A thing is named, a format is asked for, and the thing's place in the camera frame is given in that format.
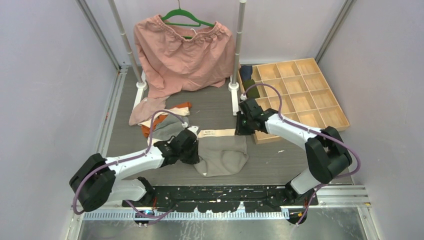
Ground grey underwear cream waistband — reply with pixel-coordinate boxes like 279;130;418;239
193;129;249;178
147;114;189;144

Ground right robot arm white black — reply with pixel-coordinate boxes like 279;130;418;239
235;98;353;205

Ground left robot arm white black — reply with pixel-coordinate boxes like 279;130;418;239
69;126;200;215

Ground orange underwear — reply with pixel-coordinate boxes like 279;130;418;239
140;101;192;138

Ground dark green rolled garment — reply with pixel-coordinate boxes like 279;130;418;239
242;79;260;99

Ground dark blue rolled garment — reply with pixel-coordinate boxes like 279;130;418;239
239;65;253;82

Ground wooden compartment tray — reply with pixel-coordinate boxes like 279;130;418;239
237;58;350;132

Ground pink shorts on hanger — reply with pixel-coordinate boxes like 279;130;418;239
128;14;235;126

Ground green clothes hanger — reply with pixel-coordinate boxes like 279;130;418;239
161;0;217;40

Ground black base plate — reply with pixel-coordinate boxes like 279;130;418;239
132;185;313;213

